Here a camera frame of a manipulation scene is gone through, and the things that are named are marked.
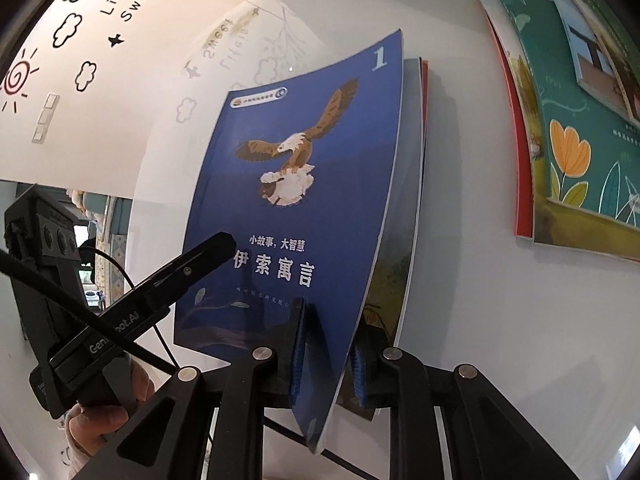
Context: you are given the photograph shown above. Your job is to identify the green insect cover book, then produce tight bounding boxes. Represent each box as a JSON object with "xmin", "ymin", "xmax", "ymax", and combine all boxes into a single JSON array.
[{"xmin": 557, "ymin": 0, "xmax": 640, "ymax": 128}]

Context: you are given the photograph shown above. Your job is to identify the blue eagle cover book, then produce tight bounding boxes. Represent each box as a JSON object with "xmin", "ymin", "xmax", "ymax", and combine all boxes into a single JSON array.
[{"xmin": 172, "ymin": 29, "xmax": 406, "ymax": 456}]

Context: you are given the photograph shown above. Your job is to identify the pale book with rabbit scene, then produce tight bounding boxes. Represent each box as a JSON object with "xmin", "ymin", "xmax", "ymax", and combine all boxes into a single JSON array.
[{"xmin": 337, "ymin": 57, "xmax": 426, "ymax": 422}]

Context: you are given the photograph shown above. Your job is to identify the white book with brown dogs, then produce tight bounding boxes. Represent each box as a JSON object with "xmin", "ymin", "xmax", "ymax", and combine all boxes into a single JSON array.
[{"xmin": 475, "ymin": 0, "xmax": 640, "ymax": 265}]

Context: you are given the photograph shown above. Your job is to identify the person's left hand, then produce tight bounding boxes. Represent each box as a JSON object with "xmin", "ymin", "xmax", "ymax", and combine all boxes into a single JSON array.
[{"xmin": 66, "ymin": 359, "xmax": 156, "ymax": 460}]

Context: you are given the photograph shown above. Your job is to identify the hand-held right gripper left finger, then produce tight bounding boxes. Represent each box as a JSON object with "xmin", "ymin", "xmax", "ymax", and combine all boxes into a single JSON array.
[{"xmin": 65, "ymin": 297, "xmax": 308, "ymax": 480}]

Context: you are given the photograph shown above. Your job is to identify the dark red cover book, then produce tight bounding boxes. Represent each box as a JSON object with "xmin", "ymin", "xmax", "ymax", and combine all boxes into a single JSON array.
[{"xmin": 482, "ymin": 7, "xmax": 535, "ymax": 238}]

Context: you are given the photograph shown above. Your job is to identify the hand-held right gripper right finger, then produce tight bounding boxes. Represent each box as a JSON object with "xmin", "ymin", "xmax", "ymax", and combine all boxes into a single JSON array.
[{"xmin": 347, "ymin": 325, "xmax": 586, "ymax": 480}]

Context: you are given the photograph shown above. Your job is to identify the white wall switch panel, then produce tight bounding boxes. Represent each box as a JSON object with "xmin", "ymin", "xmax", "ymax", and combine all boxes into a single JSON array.
[{"xmin": 31, "ymin": 91, "xmax": 62, "ymax": 145}]

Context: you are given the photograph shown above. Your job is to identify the thin black cable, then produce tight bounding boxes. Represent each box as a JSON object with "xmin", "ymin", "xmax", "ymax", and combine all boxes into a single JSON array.
[{"xmin": 80, "ymin": 246, "xmax": 178, "ymax": 368}]

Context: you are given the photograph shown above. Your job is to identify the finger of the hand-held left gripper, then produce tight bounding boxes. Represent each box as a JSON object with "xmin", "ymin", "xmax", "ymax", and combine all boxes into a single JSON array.
[{"xmin": 131, "ymin": 231, "xmax": 237, "ymax": 322}]

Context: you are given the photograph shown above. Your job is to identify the light blue house cover book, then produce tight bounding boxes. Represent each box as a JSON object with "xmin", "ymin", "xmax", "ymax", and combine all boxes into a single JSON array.
[{"xmin": 537, "ymin": 0, "xmax": 640, "ymax": 128}]

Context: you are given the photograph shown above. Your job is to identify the thick black cable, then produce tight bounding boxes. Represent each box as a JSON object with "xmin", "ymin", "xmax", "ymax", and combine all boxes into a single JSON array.
[{"xmin": 0, "ymin": 249, "xmax": 181, "ymax": 376}]

